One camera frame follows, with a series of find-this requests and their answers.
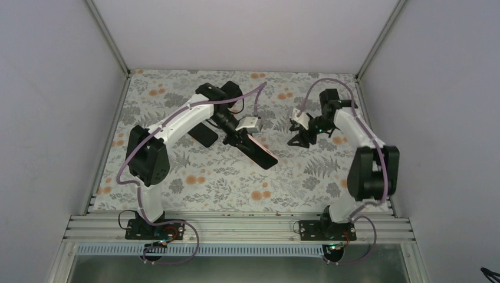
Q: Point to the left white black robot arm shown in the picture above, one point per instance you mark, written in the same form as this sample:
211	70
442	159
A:
147	164

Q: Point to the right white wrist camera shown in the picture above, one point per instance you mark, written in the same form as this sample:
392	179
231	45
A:
300	117

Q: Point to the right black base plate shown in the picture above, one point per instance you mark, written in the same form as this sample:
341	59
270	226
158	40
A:
310	230

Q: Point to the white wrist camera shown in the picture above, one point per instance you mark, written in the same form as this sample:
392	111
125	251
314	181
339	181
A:
250	124
300	117

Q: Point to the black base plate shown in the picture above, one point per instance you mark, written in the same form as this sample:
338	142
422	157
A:
310	230
138	229

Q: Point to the black smartphone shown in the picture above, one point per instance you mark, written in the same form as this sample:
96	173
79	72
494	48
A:
259	154

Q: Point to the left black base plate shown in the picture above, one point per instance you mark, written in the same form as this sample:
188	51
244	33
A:
138	229

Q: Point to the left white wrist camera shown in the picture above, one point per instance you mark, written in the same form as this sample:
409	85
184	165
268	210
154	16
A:
250	124

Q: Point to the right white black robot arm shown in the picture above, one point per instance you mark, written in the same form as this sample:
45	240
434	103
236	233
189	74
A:
372	176

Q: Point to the floral patterned table mat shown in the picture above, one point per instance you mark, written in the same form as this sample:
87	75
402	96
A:
220	178

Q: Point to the slotted grey cable duct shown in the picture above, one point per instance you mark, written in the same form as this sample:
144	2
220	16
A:
204	249

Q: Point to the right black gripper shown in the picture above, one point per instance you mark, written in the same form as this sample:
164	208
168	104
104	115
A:
303	140

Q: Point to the black phone case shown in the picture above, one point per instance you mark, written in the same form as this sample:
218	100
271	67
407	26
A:
203	135

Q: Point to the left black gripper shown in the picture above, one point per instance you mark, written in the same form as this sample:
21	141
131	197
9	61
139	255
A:
236	138

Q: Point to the aluminium frame rail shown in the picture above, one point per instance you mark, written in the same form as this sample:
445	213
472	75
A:
253	228

